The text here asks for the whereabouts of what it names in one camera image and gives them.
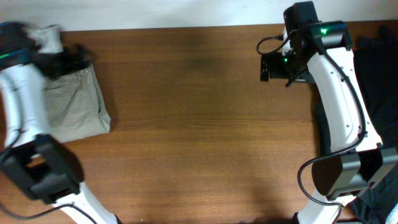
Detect khaki green cargo shorts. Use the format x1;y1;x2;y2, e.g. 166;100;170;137
44;65;111;142

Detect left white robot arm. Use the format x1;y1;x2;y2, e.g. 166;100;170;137
1;21;119;223

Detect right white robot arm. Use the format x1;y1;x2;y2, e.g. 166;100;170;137
261;20;397;223

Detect black garment pile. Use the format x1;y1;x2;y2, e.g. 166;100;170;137
349;26;397;223

